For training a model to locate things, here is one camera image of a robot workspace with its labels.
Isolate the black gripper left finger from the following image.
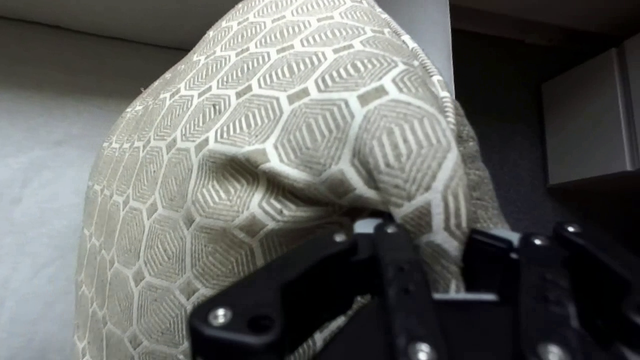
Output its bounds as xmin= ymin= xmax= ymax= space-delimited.
xmin=189 ymin=209 xmax=450 ymax=360

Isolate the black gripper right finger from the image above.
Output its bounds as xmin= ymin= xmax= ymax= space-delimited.
xmin=461 ymin=221 xmax=640 ymax=360

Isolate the beige geometric patterned pillow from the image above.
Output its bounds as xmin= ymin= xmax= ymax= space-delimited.
xmin=72 ymin=0 xmax=511 ymax=360

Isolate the gray drawer cabinet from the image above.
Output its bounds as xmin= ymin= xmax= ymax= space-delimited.
xmin=541 ymin=32 xmax=640 ymax=189

